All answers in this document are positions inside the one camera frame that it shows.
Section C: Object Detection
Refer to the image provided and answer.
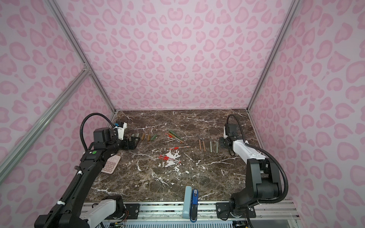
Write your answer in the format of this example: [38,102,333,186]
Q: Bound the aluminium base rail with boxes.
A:
[54,199,300,228]

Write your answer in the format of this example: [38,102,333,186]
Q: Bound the aluminium frame corner post right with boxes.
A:
[246,0,302,113]

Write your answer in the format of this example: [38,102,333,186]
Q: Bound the aluminium frame corner post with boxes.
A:
[44,0,117,113]
[246,0,302,113]

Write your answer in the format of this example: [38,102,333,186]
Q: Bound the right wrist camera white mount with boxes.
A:
[223,125,228,139]

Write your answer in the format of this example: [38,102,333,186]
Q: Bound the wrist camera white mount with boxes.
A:
[114,121,127,140]
[223,125,228,139]

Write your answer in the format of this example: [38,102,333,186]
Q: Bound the red gel pen pair lower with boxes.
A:
[159,156,182,164]

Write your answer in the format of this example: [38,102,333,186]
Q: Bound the red gel pen pair upper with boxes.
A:
[158,154,182,162]

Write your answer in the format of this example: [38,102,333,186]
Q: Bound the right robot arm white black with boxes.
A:
[217,114,289,227]

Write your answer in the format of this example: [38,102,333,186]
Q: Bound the aluminium frame corner post left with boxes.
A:
[44,0,117,113]

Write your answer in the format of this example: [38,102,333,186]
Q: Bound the red gel pen far cluster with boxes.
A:
[165,133,183,143]

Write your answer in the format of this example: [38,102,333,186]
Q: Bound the brown pen cluster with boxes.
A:
[167,133,184,143]

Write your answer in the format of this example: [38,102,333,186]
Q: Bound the blue grey camera mount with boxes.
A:
[182,186,199,223]

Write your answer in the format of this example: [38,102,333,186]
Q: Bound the red gel pen pair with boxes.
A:
[158,154,182,162]
[159,156,182,164]

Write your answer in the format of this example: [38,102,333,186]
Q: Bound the single red gel pen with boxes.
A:
[169,146,190,150]

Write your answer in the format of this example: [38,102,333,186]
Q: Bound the aluminium diagonal frame bar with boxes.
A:
[1,67,89,183]

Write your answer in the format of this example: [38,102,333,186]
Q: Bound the pink calculator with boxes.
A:
[101,155,121,174]

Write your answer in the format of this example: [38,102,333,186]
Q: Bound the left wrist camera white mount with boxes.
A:
[114,121,127,140]

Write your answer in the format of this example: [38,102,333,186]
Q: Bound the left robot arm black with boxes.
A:
[34,113,140,228]

